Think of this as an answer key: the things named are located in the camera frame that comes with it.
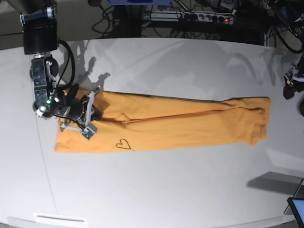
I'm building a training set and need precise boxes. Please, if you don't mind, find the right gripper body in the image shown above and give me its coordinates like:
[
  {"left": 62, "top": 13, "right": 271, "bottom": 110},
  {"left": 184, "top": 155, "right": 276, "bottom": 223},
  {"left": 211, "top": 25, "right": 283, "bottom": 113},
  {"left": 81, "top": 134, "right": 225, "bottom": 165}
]
[{"left": 59, "top": 87, "right": 100, "bottom": 140}]

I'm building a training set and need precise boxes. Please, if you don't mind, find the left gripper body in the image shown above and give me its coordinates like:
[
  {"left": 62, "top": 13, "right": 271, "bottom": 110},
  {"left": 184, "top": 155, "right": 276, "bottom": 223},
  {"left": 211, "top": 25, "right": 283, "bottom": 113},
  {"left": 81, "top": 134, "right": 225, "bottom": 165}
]
[{"left": 284, "top": 64, "right": 304, "bottom": 92}]

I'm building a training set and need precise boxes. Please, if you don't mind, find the yellow T-shirt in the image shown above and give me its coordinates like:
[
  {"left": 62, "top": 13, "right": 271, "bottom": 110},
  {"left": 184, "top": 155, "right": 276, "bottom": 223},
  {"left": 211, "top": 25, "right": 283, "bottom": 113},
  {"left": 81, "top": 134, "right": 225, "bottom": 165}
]
[{"left": 54, "top": 91, "right": 271, "bottom": 153}]

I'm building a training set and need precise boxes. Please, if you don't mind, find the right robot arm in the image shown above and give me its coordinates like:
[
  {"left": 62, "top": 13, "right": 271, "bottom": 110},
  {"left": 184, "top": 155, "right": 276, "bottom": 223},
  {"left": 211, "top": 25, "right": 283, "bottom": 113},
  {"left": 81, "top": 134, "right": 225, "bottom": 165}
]
[{"left": 20, "top": 0, "right": 100, "bottom": 140}]

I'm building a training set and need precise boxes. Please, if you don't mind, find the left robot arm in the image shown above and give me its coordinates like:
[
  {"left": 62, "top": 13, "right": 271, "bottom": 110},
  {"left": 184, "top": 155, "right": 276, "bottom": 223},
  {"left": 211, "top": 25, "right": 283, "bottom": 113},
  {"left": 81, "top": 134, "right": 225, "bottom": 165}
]
[{"left": 267, "top": 0, "right": 304, "bottom": 100}]

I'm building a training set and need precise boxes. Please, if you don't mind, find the dark round object at edge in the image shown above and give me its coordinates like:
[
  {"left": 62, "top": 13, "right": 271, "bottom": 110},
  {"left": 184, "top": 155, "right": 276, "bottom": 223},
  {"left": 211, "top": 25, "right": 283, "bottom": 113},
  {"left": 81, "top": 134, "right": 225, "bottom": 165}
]
[{"left": 297, "top": 96, "right": 304, "bottom": 116}]

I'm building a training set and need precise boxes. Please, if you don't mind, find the white label strip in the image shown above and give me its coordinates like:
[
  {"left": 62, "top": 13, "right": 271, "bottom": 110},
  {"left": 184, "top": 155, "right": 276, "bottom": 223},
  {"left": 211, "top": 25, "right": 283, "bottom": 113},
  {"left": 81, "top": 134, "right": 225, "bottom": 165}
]
[{"left": 33, "top": 212, "right": 87, "bottom": 224}]

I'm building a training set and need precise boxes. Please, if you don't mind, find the white power strip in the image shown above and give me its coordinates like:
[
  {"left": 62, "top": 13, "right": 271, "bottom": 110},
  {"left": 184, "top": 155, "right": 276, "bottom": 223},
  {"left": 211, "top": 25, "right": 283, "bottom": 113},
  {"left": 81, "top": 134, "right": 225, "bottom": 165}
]
[{"left": 143, "top": 11, "right": 225, "bottom": 22}]

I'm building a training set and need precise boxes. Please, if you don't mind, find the tablet screen on stand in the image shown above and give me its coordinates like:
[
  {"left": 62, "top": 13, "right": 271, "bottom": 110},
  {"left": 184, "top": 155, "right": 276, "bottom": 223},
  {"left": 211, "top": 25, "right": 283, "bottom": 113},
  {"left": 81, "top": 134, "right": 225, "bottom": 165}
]
[{"left": 284, "top": 179, "right": 304, "bottom": 228}]

